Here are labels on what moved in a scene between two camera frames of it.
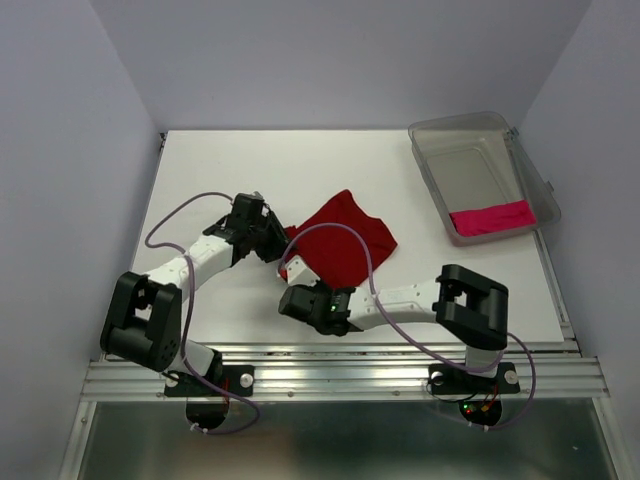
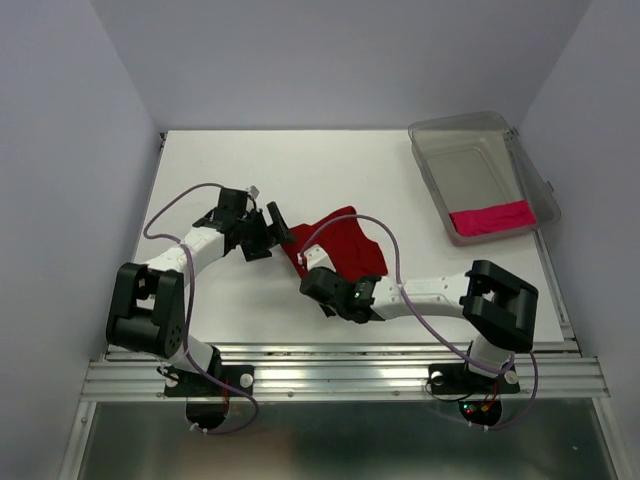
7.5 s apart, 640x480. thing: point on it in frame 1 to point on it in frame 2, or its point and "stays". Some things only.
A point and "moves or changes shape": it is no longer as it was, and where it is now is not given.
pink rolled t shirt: x=492 y=218 stays
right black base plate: x=446 y=380 stays
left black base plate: x=236 y=379 stays
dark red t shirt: x=334 y=255 moves or changes shape
